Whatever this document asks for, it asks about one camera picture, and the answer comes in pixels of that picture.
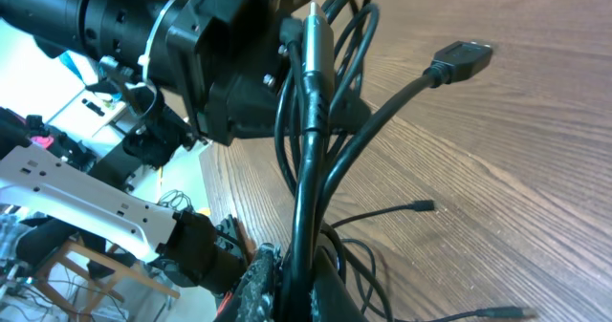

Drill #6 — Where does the thin black cable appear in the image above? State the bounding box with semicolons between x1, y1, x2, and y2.
319;199;539;322

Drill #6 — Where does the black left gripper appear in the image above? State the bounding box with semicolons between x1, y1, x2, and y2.
165;0;372;145

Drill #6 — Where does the wooden chair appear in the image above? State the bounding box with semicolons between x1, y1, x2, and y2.
32;240;181;321

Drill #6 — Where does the thick black usb cable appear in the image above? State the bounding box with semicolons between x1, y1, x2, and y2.
274;0;494;322

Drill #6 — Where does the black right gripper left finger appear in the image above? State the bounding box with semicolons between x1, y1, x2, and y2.
236;243;280;322

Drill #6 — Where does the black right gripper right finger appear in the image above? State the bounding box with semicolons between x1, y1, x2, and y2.
311;248;366;322

